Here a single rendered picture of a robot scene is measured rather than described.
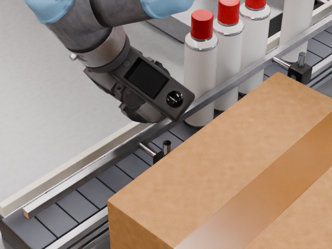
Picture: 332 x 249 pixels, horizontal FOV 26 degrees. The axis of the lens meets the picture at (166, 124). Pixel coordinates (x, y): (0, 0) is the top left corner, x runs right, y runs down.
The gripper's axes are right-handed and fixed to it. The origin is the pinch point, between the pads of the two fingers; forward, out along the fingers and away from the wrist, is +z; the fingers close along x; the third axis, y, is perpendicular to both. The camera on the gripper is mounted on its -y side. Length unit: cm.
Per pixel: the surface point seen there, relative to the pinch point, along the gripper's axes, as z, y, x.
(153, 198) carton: -28.4, -23.9, 12.2
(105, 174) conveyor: -1.1, 1.2, 12.9
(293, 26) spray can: 13.0, -0.3, -27.8
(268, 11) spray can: 1.1, -1.7, -23.5
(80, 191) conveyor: -3.7, 1.0, 17.4
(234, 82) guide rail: 3.8, -3.6, -11.3
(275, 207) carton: -24.3, -33.3, 5.1
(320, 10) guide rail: 24.2, 3.7, -37.8
